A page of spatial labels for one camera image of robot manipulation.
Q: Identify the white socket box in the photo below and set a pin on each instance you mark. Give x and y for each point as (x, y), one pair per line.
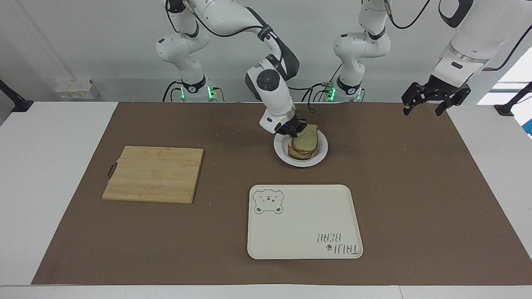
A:
(77, 89)

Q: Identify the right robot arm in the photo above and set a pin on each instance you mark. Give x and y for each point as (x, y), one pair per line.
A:
(277, 103)

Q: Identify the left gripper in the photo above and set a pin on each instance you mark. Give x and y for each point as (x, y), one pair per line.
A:
(441, 90)

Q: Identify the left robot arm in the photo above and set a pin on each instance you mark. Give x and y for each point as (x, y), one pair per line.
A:
(358, 45)

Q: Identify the cream tray with bear print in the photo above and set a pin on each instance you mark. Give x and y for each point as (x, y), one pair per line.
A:
(303, 224)

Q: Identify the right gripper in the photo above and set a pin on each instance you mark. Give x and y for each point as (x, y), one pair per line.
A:
(287, 127)

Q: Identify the wooden cutting board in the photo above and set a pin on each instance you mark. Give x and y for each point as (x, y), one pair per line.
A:
(156, 174)

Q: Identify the bread slice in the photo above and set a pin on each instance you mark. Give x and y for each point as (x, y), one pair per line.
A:
(308, 138)

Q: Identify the sandwich base with filling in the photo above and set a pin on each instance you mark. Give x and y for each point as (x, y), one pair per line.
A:
(300, 154)

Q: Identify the black stand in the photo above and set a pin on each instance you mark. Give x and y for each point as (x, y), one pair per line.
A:
(16, 103)
(510, 106)

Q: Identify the white round plate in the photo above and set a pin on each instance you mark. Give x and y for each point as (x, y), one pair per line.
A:
(321, 155)

